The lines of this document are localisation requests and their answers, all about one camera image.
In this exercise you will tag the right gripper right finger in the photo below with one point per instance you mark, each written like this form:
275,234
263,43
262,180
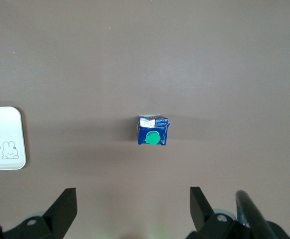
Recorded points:
200,211

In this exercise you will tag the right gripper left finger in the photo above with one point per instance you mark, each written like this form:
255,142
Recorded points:
60,214

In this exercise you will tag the blue milk carton green cap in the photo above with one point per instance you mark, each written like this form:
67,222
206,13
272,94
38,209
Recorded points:
151,133

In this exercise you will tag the cream rabbit print tray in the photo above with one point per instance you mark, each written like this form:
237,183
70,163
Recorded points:
3,134

